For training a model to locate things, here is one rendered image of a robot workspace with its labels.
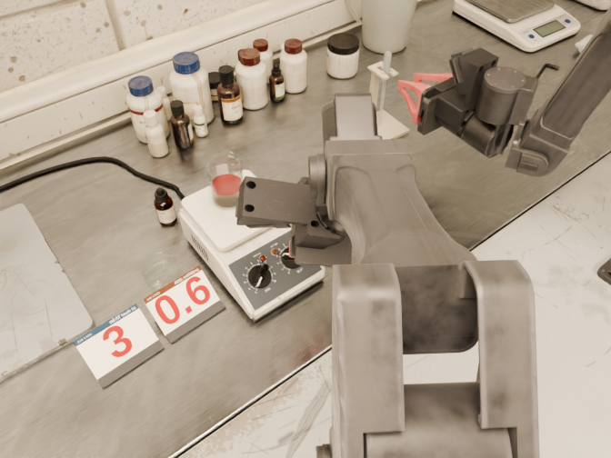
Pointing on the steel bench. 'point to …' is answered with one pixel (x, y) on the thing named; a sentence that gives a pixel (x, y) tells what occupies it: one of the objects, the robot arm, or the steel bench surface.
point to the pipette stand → (388, 126)
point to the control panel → (283, 281)
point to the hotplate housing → (217, 261)
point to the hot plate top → (217, 220)
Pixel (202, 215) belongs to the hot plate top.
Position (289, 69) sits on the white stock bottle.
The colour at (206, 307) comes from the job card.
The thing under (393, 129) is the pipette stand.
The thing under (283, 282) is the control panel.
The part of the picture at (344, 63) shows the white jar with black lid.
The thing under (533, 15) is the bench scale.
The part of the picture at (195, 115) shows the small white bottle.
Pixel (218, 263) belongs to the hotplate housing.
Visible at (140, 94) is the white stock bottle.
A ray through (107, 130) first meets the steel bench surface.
